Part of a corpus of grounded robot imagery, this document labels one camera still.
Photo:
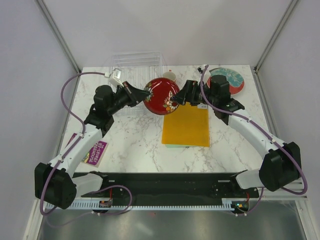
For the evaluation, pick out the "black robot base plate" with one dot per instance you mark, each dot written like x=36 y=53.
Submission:
x=173 y=189

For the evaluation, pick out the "white wire dish rack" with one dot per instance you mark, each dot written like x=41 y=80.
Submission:
x=138 y=68

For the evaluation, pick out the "dark red floral plate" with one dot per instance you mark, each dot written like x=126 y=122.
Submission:
x=159 y=101

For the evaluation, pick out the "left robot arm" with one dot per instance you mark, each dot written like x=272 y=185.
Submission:
x=55 y=182

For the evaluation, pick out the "orange mug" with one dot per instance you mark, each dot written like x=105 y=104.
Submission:
x=170 y=75

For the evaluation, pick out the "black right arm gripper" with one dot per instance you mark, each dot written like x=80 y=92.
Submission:
x=188 y=93

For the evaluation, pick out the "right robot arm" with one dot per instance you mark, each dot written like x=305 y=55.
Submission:
x=281 y=162

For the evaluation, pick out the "white slotted cable duct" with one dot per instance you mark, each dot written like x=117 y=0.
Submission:
x=104 y=205

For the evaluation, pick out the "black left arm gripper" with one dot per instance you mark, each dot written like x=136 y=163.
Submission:
x=135 y=95

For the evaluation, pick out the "red teal floral plate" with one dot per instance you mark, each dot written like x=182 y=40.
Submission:
x=235 y=79

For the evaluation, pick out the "yellow clip file folder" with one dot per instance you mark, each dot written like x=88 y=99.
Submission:
x=187 y=126

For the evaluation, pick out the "purple storey treehouse book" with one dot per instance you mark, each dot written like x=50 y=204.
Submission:
x=95 y=155

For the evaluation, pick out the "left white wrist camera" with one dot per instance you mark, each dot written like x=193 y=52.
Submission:
x=114 y=77

